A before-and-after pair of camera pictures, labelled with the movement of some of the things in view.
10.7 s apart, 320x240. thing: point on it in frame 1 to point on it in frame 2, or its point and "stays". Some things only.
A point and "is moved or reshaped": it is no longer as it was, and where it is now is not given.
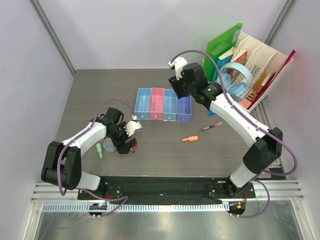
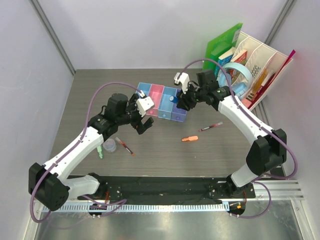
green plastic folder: (217, 46) stays
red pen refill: (220, 123) stays
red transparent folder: (266, 85) stays
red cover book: (240, 58) stays
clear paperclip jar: (108, 145) stays
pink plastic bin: (156, 105) is moved or reshaped
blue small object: (210, 112) to (174, 99)
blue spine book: (222, 60) stays
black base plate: (166, 190) stays
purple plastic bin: (184, 109) is moved or reshaped
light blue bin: (169, 105) is moved or reshaped
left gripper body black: (118, 138) to (135, 118)
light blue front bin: (142, 104) is moved or reshaped
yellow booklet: (261, 81) stays
